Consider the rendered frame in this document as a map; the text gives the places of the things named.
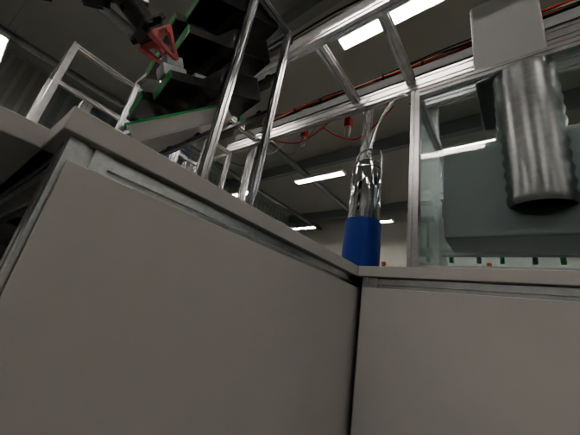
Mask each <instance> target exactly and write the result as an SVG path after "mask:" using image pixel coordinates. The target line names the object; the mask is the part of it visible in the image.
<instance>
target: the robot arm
mask: <svg viewBox="0 0 580 435"><path fill-rule="evenodd" d="M82 2H83V5H84V6H87V7H91V8H94V9H100V10H104V8H106V9H110V3H115V4H116V5H117V7H118V8H119V9H120V10H121V11H122V13H123V14H124V16H125V17H126V19H127V20H128V21H129V23H130V24H131V26H132V27H133V28H134V30H135V33H134V34H133V35H132V36H131V38H130V39H129V40H130V41H131V43H132V44H133V45H135V44H138V43H139V44H140V45H141V46H139V48H138V51H139V52H140V53H142V54H145V55H146V56H148V57H149V58H151V59H152V60H155V61H156V62H158V63H159V64H160V59H159V58H158V57H157V56H156V55H154V54H153V53H152V52H150V51H149V50H150V49H152V48H156V49H157V50H158V52H159V53H160V55H161V57H162V56H163V54H164V53H165V52H166V53H167V54H168V55H169V56H170V57H171V58H172V59H173V60H178V59H179V55H178V53H177V49H176V46H175V42H174V38H173V29H172V26H171V25H170V24H168V25H166V26H165V25H164V24H163V22H162V21H163V20H164V19H165V18H167V17H166V16H165V14H164V13H163V12H161V13H158V14H154V15H151V13H150V12H149V10H148V6H149V0H82ZM164 35H166V36H167V38H168V40H169V42H170V45H171V48H172V50H173V53H172V52H171V51H170V49H169V48H168V47H167V46H166V44H165V43H164V42H163V40H162V39H161V37H162V36H164Z"/></svg>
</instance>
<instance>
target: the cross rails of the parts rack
mask: <svg viewBox="0 0 580 435"><path fill-rule="evenodd" d="M245 15H246V14H245ZM245 15H244V16H242V17H241V18H240V19H238V20H237V21H236V22H234V23H232V24H231V25H230V26H229V27H228V28H226V29H225V30H224V31H222V32H221V33H220V34H218V35H217V36H219V35H222V34H224V33H226V32H229V31H231V30H233V29H235V28H238V27H239V26H241V25H242V24H243V21H244V17H245ZM283 40H284V39H283ZM283 40H281V41H279V42H277V43H276V44H274V45H273V46H272V47H269V48H268V53H269V54H270V53H272V52H273V51H274V50H276V49H278V48H280V47H282V43H283ZM233 54H234V52H233V53H231V54H229V55H228V56H226V57H225V58H223V59H222V60H220V61H219V62H217V63H216V64H214V65H213V66H211V67H209V68H208V69H206V70H205V71H203V72H202V74H203V76H206V77H207V76H208V75H210V74H212V73H214V72H215V71H216V70H218V69H219V68H221V67H222V66H225V65H226V64H228V63H229V62H231V60H232V57H233ZM274 76H275V73H273V74H271V75H269V76H267V77H266V78H264V79H262V80H260V81H258V87H260V86H262V85H265V84H267V83H268V82H270V81H272V80H274ZM220 96H221V94H220V95H218V96H216V97H214V98H212V99H211V100H209V101H207V102H205V103H203V104H201V105H200V106H198V107H196V108H194V109H193V110H195V109H199V108H204V107H208V106H213V105H216V104H218V102H219V99H220ZM266 113H267V110H264V111H262V112H259V113H257V114H255V115H253V116H251V117H247V118H245V119H243V120H241V121H239V122H236V123H233V124H231V125H229V126H226V127H224V128H222V130H221V134H220V135H222V134H223V133H226V132H228V131H231V130H233V129H236V128H239V127H241V126H243V125H245V124H247V123H251V122H254V121H255V120H258V119H260V118H263V117H265V116H266Z"/></svg>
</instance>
